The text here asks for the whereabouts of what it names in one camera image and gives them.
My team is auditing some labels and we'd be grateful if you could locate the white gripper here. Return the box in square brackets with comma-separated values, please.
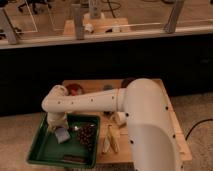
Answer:
[47, 113, 69, 133]

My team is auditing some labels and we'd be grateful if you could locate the blue-grey sponge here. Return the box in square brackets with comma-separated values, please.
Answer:
[55, 128, 70, 143]

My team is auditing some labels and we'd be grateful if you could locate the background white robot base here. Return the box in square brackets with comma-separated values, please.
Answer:
[84, 0, 105, 19]

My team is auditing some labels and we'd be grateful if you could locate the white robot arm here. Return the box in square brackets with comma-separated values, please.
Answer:
[42, 78, 182, 171]

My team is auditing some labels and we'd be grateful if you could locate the dark brown bar in tray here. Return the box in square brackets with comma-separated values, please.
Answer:
[63, 155, 86, 163]

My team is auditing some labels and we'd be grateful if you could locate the green plastic tray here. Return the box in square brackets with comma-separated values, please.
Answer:
[27, 114, 100, 169]

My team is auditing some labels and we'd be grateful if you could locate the dark grape bunch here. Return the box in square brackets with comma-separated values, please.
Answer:
[77, 124, 96, 148]

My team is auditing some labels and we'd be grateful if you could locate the red round object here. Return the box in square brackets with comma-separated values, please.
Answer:
[66, 83, 84, 96]

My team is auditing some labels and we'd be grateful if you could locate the yellow banana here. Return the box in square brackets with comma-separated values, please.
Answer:
[102, 125, 119, 154]

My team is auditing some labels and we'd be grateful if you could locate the white cup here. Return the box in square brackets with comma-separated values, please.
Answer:
[114, 112, 126, 126]

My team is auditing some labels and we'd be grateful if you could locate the wooden table board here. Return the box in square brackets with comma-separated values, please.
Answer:
[62, 79, 192, 165]

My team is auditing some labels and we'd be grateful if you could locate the background wooden board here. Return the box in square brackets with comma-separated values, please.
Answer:
[63, 18, 131, 36]

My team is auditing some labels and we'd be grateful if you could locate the office chair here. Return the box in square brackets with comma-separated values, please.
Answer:
[18, 0, 52, 14]

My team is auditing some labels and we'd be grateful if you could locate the grey metal post left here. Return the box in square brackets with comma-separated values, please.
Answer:
[0, 8, 19, 45]

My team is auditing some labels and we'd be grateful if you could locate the grey metal post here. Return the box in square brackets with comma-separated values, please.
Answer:
[0, 8, 19, 45]
[164, 0, 185, 34]
[72, 4, 84, 40]

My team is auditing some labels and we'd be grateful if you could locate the grey metal post middle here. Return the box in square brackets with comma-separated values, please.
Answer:
[72, 4, 84, 40]

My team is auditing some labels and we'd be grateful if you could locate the grey metal post right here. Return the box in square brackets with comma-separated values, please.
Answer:
[164, 0, 185, 34]

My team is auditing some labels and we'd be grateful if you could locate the black cable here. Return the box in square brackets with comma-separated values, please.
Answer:
[185, 118, 213, 141]

